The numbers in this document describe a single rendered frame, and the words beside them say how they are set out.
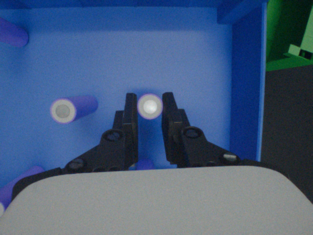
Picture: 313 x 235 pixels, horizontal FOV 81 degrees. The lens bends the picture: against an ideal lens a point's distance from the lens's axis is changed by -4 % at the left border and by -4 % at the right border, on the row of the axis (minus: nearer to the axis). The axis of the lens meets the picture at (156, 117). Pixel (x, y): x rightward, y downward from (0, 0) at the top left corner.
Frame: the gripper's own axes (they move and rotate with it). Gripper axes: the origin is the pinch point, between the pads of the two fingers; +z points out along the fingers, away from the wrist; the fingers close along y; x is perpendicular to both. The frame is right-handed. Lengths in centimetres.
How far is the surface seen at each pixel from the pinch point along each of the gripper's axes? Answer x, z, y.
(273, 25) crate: 1, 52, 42
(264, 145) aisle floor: -35, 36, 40
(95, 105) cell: -1.5, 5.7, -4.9
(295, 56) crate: -3.2, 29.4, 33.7
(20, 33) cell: 4.6, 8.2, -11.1
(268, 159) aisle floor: -40, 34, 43
